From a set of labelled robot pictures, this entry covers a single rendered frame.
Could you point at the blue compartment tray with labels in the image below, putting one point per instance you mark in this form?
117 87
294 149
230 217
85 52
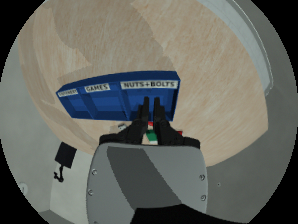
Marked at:
103 101

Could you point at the white domino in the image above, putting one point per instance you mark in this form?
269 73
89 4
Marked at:
121 127

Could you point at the green and white eraser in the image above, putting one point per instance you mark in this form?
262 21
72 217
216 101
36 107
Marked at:
151 136

